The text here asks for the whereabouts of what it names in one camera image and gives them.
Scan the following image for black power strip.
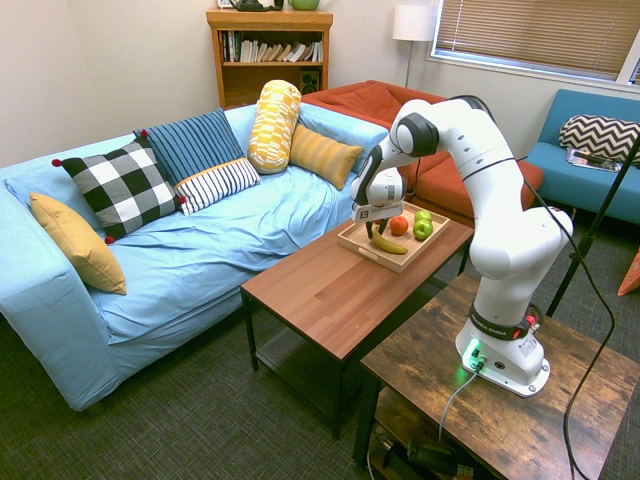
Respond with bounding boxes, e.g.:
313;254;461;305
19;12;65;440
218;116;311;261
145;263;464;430
367;433;476;477

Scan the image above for leaning pale books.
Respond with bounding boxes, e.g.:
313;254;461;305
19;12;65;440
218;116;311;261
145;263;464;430
258;40;324;64

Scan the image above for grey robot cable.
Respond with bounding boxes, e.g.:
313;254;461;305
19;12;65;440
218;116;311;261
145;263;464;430
437;368;482;444

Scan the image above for plain mustard pillow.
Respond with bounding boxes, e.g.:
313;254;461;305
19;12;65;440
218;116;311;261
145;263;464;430
29;191;128;297

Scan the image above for black white checkered pillow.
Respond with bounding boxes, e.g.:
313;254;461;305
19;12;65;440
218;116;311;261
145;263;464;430
51;129;187;246

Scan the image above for orange red sofa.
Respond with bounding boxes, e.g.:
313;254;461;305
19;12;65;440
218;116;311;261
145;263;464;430
300;79;546;224

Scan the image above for black object on shelf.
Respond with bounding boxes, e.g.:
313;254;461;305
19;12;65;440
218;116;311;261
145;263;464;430
233;0;284;13

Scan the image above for wooden bookshelf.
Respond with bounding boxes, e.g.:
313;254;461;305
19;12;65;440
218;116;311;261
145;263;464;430
205;7;335;111

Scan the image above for rustic brown robot table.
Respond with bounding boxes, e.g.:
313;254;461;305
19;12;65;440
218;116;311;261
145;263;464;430
352;272;640;480

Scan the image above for orange cushion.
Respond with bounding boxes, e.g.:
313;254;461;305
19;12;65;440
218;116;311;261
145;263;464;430
617;248;640;298

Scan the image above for magazine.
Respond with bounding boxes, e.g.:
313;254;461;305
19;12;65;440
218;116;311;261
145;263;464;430
565;147;624;173

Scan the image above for brown window blinds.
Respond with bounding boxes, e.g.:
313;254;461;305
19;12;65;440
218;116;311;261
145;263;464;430
431;0;640;83

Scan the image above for reddish wooden coffee table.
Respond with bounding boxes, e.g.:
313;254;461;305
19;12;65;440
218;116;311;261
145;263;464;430
240;214;475;442

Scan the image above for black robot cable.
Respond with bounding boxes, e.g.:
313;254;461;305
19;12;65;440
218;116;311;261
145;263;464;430
447;94;617;480

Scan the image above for light blue sofa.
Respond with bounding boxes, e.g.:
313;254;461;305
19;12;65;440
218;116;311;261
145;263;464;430
0;103;390;414

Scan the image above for yellow banana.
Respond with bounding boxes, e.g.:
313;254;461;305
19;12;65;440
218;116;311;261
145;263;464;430
370;228;409;256

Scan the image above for light wooden tray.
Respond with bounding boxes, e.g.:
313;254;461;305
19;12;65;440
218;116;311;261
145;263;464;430
336;201;451;275

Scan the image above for black white chevron pillow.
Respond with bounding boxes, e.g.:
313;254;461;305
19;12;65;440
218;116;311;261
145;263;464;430
558;113;640;167

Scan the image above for black camera stand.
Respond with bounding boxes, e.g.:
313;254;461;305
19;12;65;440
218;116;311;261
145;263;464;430
546;144;640;319

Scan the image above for blue striped pillow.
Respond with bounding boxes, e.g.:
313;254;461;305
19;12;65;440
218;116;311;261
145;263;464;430
133;107;247;188

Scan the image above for mustard striped pillow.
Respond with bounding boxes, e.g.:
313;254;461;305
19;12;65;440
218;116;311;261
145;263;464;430
288;123;365;192

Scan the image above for teal blue sofa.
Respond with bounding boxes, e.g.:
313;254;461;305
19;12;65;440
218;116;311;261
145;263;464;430
524;88;640;227

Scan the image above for yellow patterned bolster pillow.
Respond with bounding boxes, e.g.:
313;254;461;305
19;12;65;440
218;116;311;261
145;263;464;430
246;79;303;175

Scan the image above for white navy striped pillow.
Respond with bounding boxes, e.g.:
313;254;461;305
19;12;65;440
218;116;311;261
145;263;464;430
173;157;262;217

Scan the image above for dark upright books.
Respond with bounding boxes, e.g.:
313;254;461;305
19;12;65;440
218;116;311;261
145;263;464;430
221;30;242;64

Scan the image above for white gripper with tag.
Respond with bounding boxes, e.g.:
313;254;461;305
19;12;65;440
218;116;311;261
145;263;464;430
350;198;406;241

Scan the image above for white floor lamp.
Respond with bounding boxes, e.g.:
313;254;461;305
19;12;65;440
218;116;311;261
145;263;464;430
391;4;440;90

